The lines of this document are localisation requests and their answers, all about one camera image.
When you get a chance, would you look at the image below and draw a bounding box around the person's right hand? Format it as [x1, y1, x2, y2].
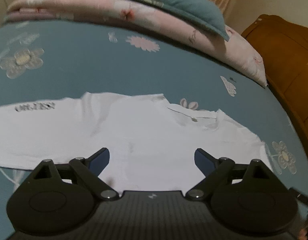
[298, 228, 308, 240]

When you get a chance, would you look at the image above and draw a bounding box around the white long-sleeve shirt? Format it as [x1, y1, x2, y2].
[0, 93, 269, 192]

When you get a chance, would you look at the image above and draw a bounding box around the wooden headboard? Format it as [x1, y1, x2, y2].
[242, 14, 308, 153]

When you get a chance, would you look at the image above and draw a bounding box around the pink floral folded quilt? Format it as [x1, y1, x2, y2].
[6, 0, 267, 87]

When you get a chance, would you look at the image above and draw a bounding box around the teal floral bed sheet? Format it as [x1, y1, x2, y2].
[0, 20, 308, 239]

